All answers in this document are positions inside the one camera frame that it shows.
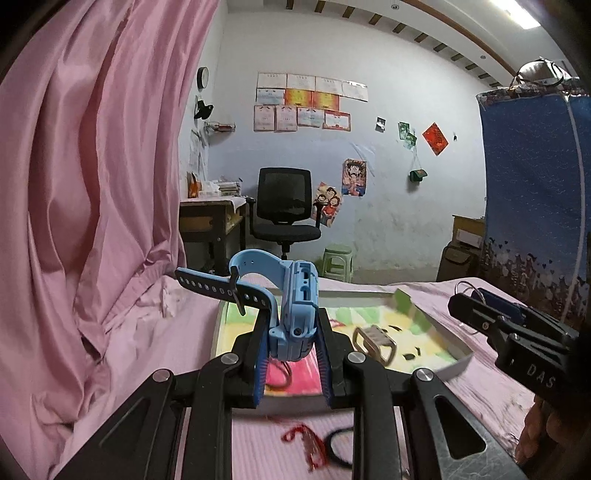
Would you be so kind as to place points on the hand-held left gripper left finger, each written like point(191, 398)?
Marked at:
point(261, 371)

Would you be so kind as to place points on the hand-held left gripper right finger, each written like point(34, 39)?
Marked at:
point(324, 371)

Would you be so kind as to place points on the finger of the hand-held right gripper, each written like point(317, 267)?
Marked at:
point(480, 321)
point(503, 307)

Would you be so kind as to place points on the metal tray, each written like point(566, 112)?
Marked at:
point(455, 367)

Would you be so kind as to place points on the blue smart watch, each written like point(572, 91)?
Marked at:
point(295, 300)

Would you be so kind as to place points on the person's right hand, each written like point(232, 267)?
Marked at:
point(535, 434)

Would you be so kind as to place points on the beige hair claw clip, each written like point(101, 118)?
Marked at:
point(369, 340)

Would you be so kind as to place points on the watercolour painted paper liner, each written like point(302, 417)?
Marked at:
point(415, 332)

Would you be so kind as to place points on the cardboard box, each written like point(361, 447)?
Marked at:
point(468, 228)

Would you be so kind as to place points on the green plastic stool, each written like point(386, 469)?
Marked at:
point(336, 263)

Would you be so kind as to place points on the blue fabric wardrobe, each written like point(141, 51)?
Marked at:
point(526, 184)

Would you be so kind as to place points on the green hanging basket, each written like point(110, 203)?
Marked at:
point(418, 175)

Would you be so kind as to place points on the wooden desk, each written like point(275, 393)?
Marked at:
point(203, 221)

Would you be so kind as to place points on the red diamond paper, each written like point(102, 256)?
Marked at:
point(435, 138)

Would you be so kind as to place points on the black office chair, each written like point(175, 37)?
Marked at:
point(281, 189)

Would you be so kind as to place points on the stack of books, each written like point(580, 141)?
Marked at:
point(230, 187)

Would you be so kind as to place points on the orange box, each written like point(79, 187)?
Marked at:
point(193, 187)

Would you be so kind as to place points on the pink curtain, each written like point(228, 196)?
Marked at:
point(92, 184)

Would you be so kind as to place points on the ceiling light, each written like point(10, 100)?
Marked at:
point(512, 11)

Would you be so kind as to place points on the cartoon family wall poster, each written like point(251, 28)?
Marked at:
point(328, 203)

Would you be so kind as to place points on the anime wall poster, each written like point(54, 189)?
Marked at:
point(354, 177)

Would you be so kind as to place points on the green wall photos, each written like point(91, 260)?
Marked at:
point(406, 134)

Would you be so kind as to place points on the small dark wall photo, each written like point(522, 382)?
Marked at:
point(380, 124)

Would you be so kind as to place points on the hanging wall papers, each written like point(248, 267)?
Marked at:
point(198, 150)

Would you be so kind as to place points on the small wall shelf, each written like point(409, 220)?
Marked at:
point(221, 127)

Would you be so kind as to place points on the group of wall certificates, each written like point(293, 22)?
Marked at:
point(300, 106)

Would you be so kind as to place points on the black wall clock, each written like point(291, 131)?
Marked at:
point(203, 77)

